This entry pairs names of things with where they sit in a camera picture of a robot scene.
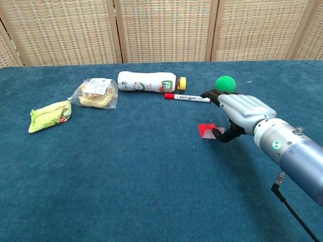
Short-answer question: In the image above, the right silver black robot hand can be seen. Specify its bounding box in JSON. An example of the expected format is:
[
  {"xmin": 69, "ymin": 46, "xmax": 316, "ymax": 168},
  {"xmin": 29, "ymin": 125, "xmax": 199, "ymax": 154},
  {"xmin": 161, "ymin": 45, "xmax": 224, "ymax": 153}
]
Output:
[{"xmin": 200, "ymin": 90, "xmax": 278, "ymax": 144}]

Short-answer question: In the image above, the green foam ball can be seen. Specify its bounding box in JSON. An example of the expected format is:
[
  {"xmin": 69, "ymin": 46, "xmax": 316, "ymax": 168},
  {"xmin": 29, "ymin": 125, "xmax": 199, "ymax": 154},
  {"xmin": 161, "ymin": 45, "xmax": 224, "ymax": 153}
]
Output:
[{"xmin": 214, "ymin": 75, "xmax": 237, "ymax": 93}]

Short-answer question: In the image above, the red whiteboard marker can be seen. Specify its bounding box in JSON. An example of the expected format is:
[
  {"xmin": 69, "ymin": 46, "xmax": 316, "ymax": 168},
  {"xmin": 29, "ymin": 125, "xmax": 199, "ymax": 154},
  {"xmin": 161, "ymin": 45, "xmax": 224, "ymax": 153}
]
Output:
[{"xmin": 164, "ymin": 93, "xmax": 211, "ymax": 104}]

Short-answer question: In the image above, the white bottle yellow cap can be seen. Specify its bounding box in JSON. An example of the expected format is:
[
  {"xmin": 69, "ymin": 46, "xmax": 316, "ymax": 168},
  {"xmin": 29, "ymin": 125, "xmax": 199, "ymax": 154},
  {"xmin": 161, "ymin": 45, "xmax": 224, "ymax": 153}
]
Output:
[{"xmin": 118, "ymin": 71, "xmax": 188, "ymax": 94}]

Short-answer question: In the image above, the woven folding screen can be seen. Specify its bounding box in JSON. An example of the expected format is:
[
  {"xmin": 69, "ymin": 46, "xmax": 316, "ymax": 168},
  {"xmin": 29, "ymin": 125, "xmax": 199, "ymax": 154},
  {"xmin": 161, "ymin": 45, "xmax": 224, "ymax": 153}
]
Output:
[{"xmin": 0, "ymin": 0, "xmax": 323, "ymax": 68}]

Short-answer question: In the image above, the blue table carpet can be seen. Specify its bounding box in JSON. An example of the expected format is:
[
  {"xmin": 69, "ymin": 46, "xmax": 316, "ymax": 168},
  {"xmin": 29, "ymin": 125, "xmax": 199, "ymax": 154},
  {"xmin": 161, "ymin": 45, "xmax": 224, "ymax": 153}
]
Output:
[{"xmin": 0, "ymin": 59, "xmax": 323, "ymax": 242}]

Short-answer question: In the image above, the sandwich in clear bag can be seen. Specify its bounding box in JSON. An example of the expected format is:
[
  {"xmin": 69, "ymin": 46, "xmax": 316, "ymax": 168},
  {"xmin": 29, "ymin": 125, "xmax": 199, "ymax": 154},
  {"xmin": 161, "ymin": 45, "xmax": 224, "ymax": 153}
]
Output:
[{"xmin": 67, "ymin": 78, "xmax": 119, "ymax": 110}]

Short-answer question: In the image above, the green snack packet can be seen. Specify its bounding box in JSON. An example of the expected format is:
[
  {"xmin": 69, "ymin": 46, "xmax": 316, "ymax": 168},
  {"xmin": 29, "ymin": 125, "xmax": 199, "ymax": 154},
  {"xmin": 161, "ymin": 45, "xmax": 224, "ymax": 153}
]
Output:
[{"xmin": 28, "ymin": 99, "xmax": 73, "ymax": 134}]

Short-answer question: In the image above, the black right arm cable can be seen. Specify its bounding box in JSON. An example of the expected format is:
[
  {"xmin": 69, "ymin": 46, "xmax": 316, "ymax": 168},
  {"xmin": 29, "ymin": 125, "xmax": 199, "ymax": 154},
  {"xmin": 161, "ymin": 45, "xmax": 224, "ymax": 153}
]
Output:
[{"xmin": 271, "ymin": 171, "xmax": 321, "ymax": 242}]

